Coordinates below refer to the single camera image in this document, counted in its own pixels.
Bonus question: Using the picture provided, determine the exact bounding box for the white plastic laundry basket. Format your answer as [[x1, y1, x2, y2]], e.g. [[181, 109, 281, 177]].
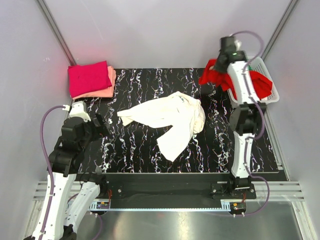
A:
[[226, 56, 280, 104]]

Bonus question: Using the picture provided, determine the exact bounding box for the aluminium rail frame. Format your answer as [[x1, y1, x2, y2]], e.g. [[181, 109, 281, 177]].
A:
[[32, 181, 304, 202]]

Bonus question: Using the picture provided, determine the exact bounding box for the folded salmon pink t-shirt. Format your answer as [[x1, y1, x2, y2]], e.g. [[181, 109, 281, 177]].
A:
[[72, 65, 117, 101]]

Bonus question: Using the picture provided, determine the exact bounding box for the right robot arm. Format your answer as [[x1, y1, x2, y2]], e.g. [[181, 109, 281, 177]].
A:
[[214, 35, 267, 200]]

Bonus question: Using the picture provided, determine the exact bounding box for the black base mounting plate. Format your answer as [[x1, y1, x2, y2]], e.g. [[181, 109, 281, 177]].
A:
[[101, 173, 256, 211]]

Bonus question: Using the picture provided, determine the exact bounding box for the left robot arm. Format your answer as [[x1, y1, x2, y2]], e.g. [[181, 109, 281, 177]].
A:
[[27, 101, 111, 240]]

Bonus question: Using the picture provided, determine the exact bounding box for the black marble pattern mat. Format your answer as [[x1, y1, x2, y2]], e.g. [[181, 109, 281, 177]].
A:
[[55, 67, 281, 174]]

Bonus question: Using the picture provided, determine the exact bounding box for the red t-shirt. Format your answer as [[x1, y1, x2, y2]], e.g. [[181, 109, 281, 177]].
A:
[[198, 59, 264, 100]]

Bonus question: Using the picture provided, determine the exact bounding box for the white printed t-shirt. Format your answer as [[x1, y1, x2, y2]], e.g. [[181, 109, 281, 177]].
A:
[[117, 91, 206, 162]]

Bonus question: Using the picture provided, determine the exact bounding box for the folded magenta t-shirt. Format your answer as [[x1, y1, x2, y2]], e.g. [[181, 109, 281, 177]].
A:
[[67, 61, 112, 99]]

